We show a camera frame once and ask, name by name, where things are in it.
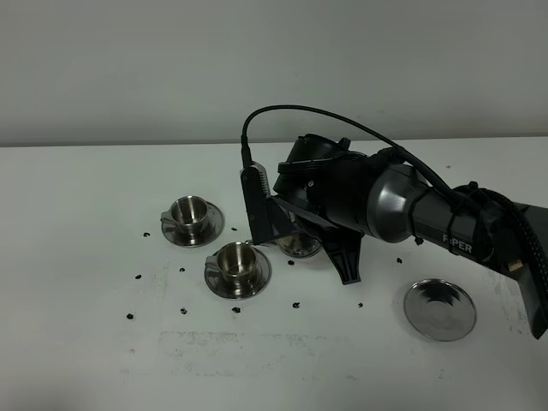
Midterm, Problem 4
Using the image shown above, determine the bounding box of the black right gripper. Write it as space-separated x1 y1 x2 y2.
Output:
241 134 377 285

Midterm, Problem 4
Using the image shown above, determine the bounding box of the stainless steel teapot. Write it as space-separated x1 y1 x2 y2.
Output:
258 232 322 259

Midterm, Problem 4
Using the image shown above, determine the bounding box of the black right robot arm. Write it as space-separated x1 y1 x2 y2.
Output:
241 134 547 337

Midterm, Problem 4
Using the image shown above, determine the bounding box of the front stainless steel teacup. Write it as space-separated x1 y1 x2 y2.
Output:
205 242 259 285

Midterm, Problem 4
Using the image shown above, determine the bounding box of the stainless steel teacup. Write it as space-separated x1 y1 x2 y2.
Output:
205 242 259 285
160 195 209 234

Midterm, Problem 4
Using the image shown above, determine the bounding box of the teapot steel saucer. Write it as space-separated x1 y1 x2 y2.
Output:
403 278 477 342

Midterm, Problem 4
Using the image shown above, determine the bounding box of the rear stainless steel teacup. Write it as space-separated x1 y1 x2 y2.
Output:
160 195 209 234

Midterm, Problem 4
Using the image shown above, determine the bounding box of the front steel saucer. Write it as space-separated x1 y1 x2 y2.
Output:
204 246 271 300

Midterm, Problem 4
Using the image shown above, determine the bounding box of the rear steel saucer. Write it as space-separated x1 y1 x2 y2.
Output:
160 200 224 247

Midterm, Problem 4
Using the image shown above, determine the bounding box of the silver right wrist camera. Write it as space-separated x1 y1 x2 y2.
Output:
240 162 271 198

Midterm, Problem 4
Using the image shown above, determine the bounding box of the black right camera cable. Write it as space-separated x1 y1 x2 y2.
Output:
241 104 548 292

